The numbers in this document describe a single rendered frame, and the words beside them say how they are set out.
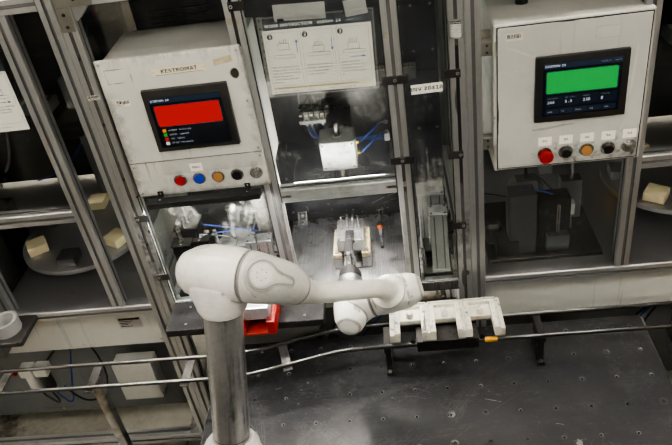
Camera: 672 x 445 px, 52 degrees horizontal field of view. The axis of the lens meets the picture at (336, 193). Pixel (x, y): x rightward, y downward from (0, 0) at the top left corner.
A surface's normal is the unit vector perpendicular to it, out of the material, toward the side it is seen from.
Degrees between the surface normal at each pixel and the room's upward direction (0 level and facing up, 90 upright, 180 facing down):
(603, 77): 90
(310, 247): 0
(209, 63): 90
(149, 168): 90
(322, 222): 0
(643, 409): 0
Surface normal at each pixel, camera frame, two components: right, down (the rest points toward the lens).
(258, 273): -0.17, -0.24
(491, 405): -0.13, -0.82
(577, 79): -0.03, 0.56
